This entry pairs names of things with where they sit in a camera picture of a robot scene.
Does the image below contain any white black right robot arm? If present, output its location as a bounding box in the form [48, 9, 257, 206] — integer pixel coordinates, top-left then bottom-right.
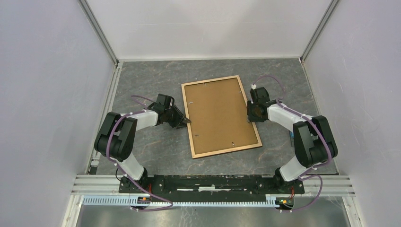
[183, 84, 338, 193]

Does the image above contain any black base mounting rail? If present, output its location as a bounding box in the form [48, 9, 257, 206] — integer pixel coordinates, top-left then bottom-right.
[139, 175, 305, 203]

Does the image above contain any brown backing board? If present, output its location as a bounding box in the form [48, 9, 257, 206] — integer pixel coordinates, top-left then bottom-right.
[184, 78, 260, 156]

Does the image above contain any dark grey brick baseplate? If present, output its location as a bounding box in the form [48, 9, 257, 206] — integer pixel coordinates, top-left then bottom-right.
[289, 131, 295, 147]

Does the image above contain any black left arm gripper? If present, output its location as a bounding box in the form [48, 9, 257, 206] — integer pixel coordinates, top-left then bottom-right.
[165, 105, 191, 130]

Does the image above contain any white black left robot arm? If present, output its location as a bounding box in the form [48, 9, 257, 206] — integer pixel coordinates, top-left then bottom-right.
[94, 94, 191, 193]

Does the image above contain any light wooden picture frame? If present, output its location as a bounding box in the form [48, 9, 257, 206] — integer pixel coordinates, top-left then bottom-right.
[181, 75, 263, 160]

